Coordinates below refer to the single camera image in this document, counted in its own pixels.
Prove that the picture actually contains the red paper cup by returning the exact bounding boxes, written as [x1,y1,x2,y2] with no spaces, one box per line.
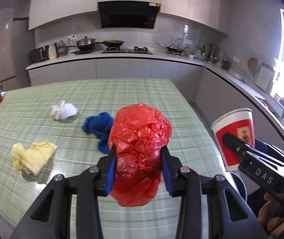
[211,108,255,171]

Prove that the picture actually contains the red plastic bag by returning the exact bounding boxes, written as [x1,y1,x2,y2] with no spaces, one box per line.
[108,104,172,207]

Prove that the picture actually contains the blue cloth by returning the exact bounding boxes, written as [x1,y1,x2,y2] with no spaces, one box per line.
[82,112,114,154]

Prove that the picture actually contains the white paper towel wad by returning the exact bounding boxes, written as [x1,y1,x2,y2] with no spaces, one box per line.
[50,100,78,120]

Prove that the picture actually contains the black trash bin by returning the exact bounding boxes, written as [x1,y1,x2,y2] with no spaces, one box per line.
[230,172,248,202]

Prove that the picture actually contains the lower kitchen cabinets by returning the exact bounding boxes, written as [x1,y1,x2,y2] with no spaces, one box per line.
[25,56,284,157]

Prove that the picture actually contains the right hand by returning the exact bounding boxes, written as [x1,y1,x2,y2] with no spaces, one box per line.
[257,193,284,237]

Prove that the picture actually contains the yellow cloth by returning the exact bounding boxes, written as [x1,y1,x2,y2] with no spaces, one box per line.
[10,141,58,176]

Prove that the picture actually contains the white cutting board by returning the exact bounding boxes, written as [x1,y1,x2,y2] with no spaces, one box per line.
[255,63,274,92]

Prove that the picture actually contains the black utensil holder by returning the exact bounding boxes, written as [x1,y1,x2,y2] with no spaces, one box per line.
[221,56,231,71]

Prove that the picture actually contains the round woven trivet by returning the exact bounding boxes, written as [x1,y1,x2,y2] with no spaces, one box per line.
[247,57,259,72]

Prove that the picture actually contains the condiment bottles group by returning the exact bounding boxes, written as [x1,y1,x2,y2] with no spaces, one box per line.
[182,43,220,63]

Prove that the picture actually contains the wok on right counter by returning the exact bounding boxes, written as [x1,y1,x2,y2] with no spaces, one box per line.
[157,38,183,55]

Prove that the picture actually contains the gas stove top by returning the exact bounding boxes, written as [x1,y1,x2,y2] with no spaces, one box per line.
[102,46,152,55]

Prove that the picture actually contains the black microwave oven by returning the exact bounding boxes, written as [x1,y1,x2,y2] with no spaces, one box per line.
[30,45,49,64]

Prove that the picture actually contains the frying pan on stove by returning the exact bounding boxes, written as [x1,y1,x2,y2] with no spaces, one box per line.
[95,40,124,48]

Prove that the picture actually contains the white jug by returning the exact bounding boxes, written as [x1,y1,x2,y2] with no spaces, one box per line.
[48,43,57,61]

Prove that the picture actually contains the black range hood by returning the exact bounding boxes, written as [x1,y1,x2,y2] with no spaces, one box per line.
[98,1,161,29]

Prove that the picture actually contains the pot with glass lid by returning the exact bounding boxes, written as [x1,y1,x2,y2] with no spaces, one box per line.
[76,36,96,51]

